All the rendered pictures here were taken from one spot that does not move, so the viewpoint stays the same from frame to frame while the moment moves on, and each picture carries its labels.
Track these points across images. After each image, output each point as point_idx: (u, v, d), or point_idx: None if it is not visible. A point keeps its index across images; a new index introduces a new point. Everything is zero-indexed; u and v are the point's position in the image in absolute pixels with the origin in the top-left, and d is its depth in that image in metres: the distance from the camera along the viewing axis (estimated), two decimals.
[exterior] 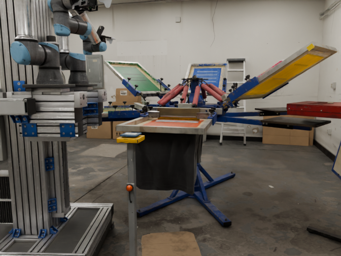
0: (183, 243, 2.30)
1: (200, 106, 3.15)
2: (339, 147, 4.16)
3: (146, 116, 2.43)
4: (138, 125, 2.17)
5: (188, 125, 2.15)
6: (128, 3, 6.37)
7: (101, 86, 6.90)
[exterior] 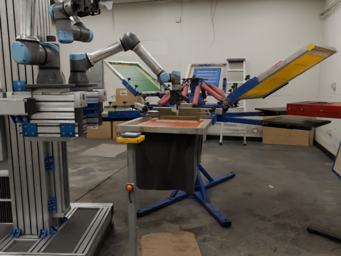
0: (183, 243, 2.30)
1: (200, 106, 3.15)
2: (339, 147, 4.16)
3: (146, 116, 2.43)
4: (138, 125, 2.17)
5: (188, 125, 2.15)
6: (128, 3, 6.37)
7: (101, 86, 6.90)
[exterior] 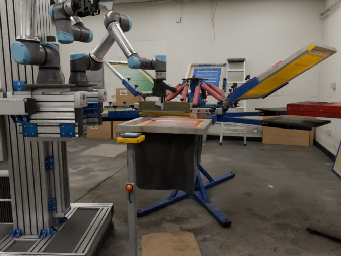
0: (183, 243, 2.30)
1: (200, 106, 3.15)
2: (339, 147, 4.16)
3: (146, 116, 2.43)
4: (138, 125, 2.17)
5: None
6: (128, 3, 6.37)
7: (101, 86, 6.90)
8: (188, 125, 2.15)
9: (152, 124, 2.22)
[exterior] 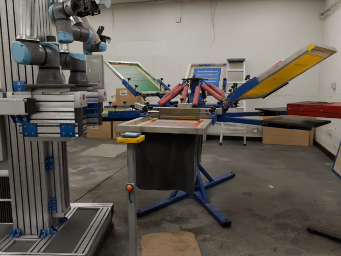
0: (183, 243, 2.30)
1: (200, 106, 3.15)
2: (339, 147, 4.16)
3: (146, 116, 2.43)
4: (138, 125, 2.17)
5: None
6: (128, 3, 6.37)
7: (101, 86, 6.90)
8: (188, 125, 2.15)
9: (152, 124, 2.22)
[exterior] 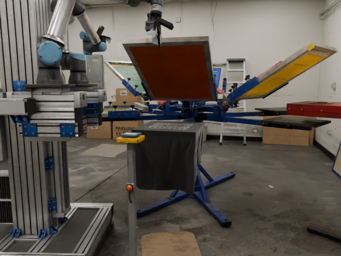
0: (183, 243, 2.30)
1: (200, 106, 3.15)
2: (339, 147, 4.16)
3: None
4: None
5: None
6: None
7: (101, 86, 6.90)
8: (190, 70, 2.16)
9: (155, 71, 2.24)
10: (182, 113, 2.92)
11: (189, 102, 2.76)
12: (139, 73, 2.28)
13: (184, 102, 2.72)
